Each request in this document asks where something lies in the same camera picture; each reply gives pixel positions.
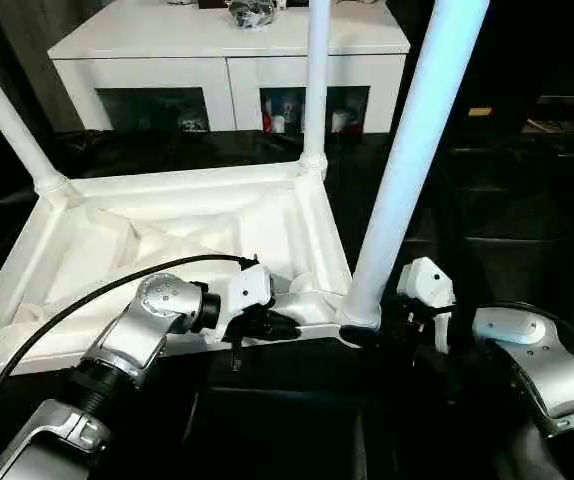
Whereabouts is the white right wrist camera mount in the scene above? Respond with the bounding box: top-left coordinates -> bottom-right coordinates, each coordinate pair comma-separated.
396,255 -> 457,354

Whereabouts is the white plastic table top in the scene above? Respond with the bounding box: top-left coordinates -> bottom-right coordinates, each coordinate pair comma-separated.
0,159 -> 383,399

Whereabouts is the black plastic bag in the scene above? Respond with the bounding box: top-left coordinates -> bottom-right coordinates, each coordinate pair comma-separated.
229,0 -> 278,29

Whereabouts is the white jar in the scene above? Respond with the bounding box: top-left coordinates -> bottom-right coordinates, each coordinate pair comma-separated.
285,99 -> 304,129

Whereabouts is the white sideboard cabinet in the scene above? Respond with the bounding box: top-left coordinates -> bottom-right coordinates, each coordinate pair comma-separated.
47,0 -> 412,134

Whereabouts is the white plastic table leg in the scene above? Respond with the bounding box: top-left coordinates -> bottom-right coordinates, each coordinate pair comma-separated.
0,37 -> 77,200
299,0 -> 337,175
341,0 -> 491,332

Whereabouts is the black work mat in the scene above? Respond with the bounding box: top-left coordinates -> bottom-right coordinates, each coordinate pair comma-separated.
0,127 -> 574,480

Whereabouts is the black left camera cable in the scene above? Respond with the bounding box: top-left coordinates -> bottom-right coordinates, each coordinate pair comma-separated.
0,253 -> 261,451

